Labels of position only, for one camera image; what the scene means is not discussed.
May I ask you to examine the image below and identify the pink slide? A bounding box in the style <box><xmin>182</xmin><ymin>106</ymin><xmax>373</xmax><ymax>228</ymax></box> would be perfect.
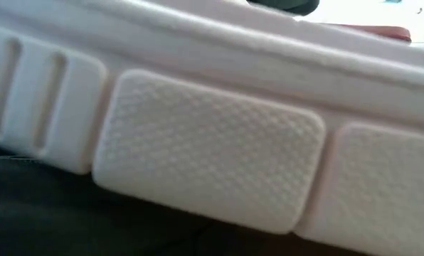
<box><xmin>0</xmin><ymin>0</ymin><xmax>424</xmax><ymax>256</ymax></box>

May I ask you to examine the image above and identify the red plastic bin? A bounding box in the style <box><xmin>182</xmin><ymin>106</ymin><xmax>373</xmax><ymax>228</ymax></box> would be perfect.
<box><xmin>324</xmin><ymin>23</ymin><xmax>413</xmax><ymax>44</ymax></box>

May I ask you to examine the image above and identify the black smooth-strap slide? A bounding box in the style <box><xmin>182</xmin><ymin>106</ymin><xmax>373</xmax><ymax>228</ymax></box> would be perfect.
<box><xmin>0</xmin><ymin>142</ymin><xmax>234</xmax><ymax>256</ymax></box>

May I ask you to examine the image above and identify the black ribbed-strap slide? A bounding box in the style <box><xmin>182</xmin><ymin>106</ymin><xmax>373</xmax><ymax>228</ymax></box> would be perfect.
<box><xmin>246</xmin><ymin>0</ymin><xmax>321</xmax><ymax>17</ymax></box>

